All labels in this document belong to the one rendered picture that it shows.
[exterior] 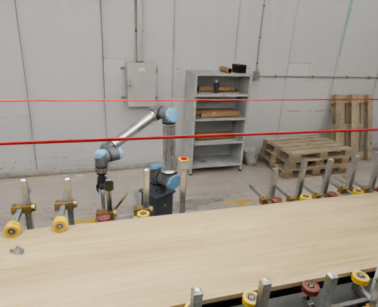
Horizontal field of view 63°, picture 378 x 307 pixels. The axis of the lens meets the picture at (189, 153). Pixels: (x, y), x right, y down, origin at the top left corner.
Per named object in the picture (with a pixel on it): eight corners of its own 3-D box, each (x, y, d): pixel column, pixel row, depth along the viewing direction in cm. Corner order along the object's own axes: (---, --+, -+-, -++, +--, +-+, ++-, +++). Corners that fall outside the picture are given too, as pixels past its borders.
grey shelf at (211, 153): (181, 164, 520) (185, 70, 466) (230, 161, 548) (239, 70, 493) (189, 175, 481) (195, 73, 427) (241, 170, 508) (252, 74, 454)
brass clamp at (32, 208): (13, 210, 196) (12, 203, 194) (36, 208, 200) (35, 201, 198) (11, 215, 191) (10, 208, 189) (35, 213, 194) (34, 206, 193)
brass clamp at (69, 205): (55, 206, 203) (55, 199, 201) (77, 204, 207) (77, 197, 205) (55, 211, 198) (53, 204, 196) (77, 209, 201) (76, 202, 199)
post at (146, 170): (143, 227, 226) (143, 167, 209) (148, 226, 227) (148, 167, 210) (144, 230, 223) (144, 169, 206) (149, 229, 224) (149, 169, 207)
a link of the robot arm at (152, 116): (157, 100, 272) (94, 145, 243) (166, 103, 263) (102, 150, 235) (161, 111, 279) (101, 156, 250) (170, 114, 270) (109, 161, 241)
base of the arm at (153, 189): (143, 189, 300) (143, 180, 297) (157, 183, 313) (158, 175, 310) (156, 196, 288) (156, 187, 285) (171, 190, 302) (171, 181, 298)
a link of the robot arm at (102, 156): (110, 151, 226) (97, 154, 219) (110, 166, 230) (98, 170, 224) (103, 147, 232) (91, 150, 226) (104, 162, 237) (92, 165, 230)
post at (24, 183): (30, 242, 206) (20, 177, 189) (36, 242, 207) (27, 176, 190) (29, 245, 203) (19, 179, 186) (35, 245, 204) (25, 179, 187)
